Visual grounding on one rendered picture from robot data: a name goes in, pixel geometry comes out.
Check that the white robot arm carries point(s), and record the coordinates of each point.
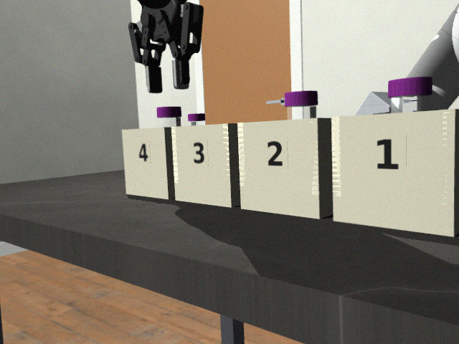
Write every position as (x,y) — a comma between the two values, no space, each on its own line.
(441,62)

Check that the beige block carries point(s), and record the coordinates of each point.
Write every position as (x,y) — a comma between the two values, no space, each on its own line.
(206,164)
(397,170)
(286,167)
(148,162)

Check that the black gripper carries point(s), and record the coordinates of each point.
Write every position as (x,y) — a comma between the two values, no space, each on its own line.
(171,23)

